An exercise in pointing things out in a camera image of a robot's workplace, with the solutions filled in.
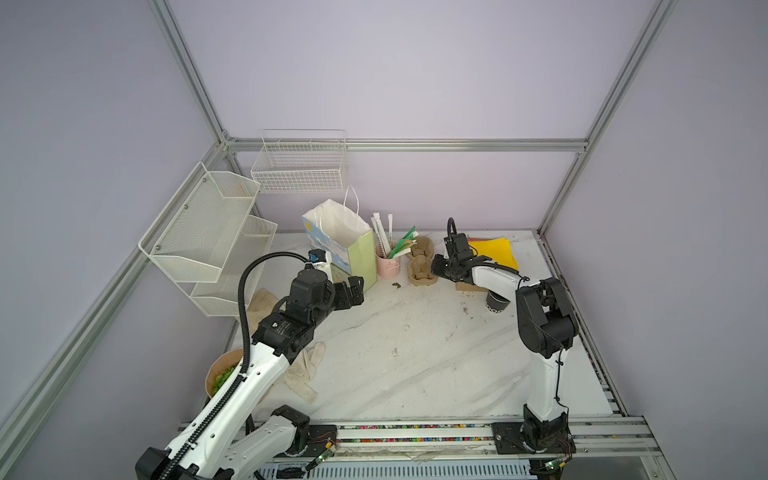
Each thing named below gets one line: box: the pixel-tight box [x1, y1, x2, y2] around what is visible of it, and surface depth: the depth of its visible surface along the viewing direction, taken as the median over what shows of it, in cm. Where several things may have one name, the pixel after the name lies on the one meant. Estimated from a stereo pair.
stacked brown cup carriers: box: [406, 235, 438, 286], surface depth 106 cm
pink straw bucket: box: [375, 241, 401, 280], surface depth 104 cm
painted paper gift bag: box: [302, 186, 377, 292], surface depth 92 cm
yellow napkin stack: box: [469, 238, 519, 270], surface depth 112 cm
